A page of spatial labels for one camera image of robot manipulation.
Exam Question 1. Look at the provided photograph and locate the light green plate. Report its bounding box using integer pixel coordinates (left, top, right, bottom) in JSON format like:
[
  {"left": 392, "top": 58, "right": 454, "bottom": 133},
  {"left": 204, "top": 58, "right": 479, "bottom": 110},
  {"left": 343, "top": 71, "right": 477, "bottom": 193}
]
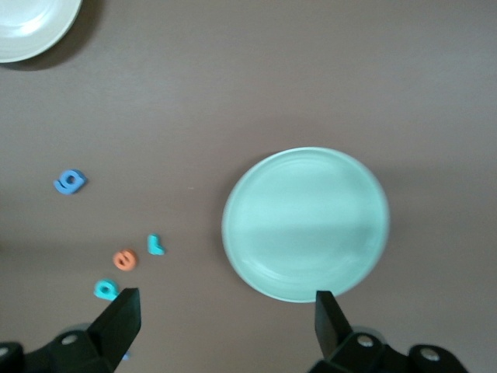
[{"left": 221, "top": 146, "right": 391, "bottom": 304}]

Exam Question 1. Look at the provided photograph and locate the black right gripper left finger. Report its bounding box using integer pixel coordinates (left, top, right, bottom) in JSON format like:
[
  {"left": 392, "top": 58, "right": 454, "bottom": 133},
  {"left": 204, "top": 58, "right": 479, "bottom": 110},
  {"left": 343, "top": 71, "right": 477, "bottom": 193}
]
[{"left": 0, "top": 287, "right": 141, "bottom": 373}]

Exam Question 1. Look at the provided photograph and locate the blue foam letter g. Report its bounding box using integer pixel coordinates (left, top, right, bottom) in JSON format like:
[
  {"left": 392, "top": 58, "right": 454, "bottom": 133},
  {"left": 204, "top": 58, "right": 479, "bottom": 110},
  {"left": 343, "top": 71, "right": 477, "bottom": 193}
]
[{"left": 53, "top": 169, "right": 89, "bottom": 197}]

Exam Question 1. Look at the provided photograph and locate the teal foam letter d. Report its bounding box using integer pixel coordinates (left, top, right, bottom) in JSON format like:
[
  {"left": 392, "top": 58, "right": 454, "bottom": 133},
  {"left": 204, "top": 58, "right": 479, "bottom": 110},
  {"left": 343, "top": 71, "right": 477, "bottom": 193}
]
[{"left": 94, "top": 278, "right": 120, "bottom": 301}]

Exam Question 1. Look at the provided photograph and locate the orange foam letter e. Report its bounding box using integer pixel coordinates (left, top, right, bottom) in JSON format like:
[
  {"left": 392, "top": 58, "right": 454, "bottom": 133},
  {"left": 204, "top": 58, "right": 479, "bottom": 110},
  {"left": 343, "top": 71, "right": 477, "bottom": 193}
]
[{"left": 113, "top": 249, "right": 139, "bottom": 272}]

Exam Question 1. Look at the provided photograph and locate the teal foam letter r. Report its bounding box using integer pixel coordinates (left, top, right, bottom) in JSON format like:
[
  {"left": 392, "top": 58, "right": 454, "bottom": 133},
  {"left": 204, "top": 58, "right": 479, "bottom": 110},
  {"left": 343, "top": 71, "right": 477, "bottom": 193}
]
[{"left": 147, "top": 232, "right": 166, "bottom": 256}]

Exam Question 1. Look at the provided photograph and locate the beige plate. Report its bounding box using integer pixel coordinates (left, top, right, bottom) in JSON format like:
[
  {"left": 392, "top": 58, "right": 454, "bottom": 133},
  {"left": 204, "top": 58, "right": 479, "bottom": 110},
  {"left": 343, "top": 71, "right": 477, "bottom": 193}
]
[{"left": 0, "top": 0, "right": 84, "bottom": 64}]

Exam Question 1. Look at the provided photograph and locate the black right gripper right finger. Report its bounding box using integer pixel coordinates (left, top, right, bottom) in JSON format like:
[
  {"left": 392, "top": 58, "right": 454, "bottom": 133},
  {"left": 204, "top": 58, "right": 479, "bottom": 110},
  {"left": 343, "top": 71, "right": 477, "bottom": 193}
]
[{"left": 310, "top": 290, "right": 469, "bottom": 373}]

